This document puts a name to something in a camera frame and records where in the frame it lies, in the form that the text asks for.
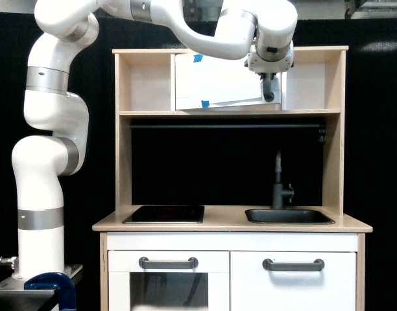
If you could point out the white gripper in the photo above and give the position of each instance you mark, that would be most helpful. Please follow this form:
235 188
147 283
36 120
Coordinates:
256 64

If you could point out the grey microwave door handle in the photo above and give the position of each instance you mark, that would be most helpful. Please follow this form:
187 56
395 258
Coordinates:
268 95

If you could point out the white microwave door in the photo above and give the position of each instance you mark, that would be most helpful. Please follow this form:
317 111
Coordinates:
224 83

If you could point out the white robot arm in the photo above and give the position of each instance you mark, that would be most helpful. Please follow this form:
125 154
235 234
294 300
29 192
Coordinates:
245 28

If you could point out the white cabinet door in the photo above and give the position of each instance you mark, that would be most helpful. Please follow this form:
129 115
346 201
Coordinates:
254 288

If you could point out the white oven door with window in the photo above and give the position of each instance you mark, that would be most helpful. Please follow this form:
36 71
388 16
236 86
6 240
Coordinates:
204 288

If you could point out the bottom blue tape piece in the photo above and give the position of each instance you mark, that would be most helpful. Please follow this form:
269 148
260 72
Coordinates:
205 103

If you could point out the blue tape piece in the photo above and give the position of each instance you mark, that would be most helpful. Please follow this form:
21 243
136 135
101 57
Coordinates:
197 58
205 103

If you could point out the top blue tape piece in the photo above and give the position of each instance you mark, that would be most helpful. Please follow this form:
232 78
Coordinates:
197 58

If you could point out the grey toy faucet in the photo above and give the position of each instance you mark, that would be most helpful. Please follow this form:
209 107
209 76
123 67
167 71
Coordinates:
279 192

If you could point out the grey toy sink basin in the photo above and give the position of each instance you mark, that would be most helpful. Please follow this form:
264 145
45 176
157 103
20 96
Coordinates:
271 216

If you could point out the black toy stove top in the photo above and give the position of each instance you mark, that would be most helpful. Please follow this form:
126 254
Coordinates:
169 214

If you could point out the blue c-clamp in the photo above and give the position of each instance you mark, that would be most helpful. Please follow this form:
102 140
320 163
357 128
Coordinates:
61 283

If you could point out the black hanging rail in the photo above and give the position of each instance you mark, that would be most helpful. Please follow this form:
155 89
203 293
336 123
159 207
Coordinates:
199 126

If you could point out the wooden toy kitchen frame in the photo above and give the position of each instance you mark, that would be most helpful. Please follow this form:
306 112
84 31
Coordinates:
145 87

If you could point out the grey cabinet door handle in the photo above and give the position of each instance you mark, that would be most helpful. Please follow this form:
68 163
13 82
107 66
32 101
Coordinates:
316 265

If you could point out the grey oven door handle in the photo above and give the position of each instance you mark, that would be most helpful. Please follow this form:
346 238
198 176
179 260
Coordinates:
191 263

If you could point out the silver cable connector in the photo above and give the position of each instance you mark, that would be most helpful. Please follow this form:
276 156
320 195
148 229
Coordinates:
8 261

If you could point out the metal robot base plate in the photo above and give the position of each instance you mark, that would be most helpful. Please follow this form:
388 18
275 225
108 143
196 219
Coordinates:
14 285

